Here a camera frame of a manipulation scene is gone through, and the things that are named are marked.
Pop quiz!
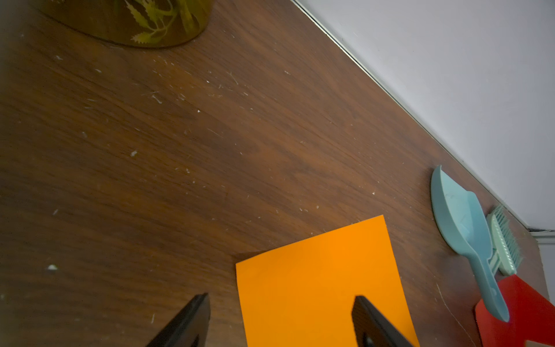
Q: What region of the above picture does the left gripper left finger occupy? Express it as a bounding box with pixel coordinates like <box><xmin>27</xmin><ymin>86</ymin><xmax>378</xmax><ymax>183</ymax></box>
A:
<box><xmin>147</xmin><ymin>293</ymin><xmax>211</xmax><ymax>347</ymax></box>

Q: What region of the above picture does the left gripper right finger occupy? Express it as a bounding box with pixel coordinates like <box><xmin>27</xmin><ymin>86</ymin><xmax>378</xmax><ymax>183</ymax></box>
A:
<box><xmin>351</xmin><ymin>296</ymin><xmax>413</xmax><ymax>347</ymax></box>

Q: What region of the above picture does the orange square paper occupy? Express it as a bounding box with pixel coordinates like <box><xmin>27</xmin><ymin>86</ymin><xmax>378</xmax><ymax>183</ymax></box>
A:
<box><xmin>236</xmin><ymin>216</ymin><xmax>419</xmax><ymax>346</ymax></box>

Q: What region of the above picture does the red square paper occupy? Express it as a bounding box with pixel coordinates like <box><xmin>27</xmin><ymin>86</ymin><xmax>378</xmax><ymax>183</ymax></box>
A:
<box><xmin>475</xmin><ymin>275</ymin><xmax>554</xmax><ymax>347</ymax></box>

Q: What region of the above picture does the light blue dustpan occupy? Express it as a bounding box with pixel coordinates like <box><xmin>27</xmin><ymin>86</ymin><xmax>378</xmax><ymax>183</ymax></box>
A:
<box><xmin>431</xmin><ymin>166</ymin><xmax>510</xmax><ymax>322</ymax></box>

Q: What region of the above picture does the green hand brush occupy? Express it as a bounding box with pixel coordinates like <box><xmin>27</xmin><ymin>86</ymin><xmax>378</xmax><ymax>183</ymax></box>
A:
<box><xmin>486</xmin><ymin>205</ymin><xmax>523</xmax><ymax>276</ymax></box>

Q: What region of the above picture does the potted artificial plant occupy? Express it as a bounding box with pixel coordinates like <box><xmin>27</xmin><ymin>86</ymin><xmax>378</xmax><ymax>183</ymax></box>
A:
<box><xmin>31</xmin><ymin>0</ymin><xmax>214</xmax><ymax>48</ymax></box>

